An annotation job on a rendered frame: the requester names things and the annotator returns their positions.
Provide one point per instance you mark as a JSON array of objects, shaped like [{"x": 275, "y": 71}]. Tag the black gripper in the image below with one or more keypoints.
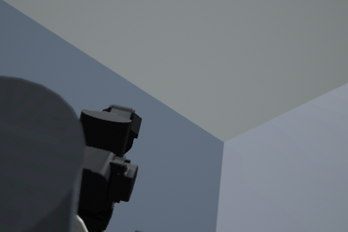
[{"x": 90, "y": 220}]

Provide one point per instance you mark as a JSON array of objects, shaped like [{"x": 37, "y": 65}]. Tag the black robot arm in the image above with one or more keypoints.
[{"x": 107, "y": 175}]

